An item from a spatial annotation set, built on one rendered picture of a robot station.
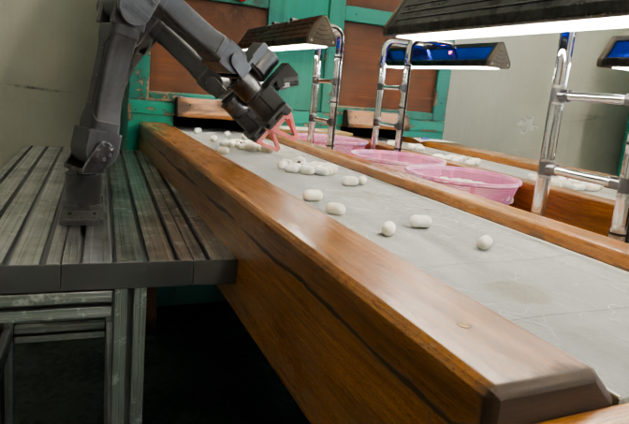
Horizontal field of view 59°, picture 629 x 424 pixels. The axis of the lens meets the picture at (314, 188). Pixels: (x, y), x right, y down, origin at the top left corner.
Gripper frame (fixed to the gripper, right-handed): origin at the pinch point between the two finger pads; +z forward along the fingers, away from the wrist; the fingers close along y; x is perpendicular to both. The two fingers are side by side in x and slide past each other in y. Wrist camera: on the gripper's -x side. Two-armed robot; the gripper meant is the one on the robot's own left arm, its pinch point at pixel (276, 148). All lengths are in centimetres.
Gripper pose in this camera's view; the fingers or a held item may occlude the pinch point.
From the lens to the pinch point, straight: 157.9
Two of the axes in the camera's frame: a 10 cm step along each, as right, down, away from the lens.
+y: -4.1, -2.0, 8.9
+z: 6.3, 6.4, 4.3
